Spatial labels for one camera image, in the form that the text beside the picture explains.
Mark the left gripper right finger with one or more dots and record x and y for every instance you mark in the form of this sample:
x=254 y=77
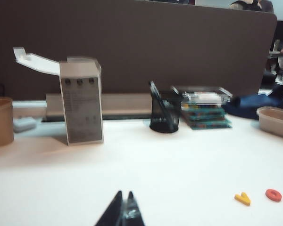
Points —
x=133 y=214

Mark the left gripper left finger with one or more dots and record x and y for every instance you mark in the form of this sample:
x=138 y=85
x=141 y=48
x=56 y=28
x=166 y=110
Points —
x=112 y=212

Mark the yellow letter v magnet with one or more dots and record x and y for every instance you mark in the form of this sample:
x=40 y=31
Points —
x=243 y=199

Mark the colourful letter magnet board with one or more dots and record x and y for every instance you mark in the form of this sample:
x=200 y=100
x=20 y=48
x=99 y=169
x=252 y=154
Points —
x=213 y=124
x=210 y=118
x=202 y=106
x=206 y=112

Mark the red letter o magnet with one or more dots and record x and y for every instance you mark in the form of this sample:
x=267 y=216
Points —
x=268 y=194

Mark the black mesh pen holder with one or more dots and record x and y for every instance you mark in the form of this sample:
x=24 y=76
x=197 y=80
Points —
x=160 y=122

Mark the white grey mask box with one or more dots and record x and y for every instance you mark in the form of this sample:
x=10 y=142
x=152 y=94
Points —
x=82 y=113

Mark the small white device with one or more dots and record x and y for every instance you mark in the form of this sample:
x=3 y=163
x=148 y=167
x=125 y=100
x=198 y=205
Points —
x=23 y=124

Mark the black silver pen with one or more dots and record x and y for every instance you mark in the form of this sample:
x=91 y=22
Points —
x=154 y=88

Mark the brown paper cup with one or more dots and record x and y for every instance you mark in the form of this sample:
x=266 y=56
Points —
x=1 y=122

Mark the blue fabric bag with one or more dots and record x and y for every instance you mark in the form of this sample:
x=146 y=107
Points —
x=254 y=106

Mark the brown desk partition panel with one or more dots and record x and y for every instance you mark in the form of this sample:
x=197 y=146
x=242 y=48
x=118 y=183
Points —
x=155 y=47

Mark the beige pulp tray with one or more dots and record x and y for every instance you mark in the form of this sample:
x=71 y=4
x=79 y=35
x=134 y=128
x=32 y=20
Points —
x=276 y=120

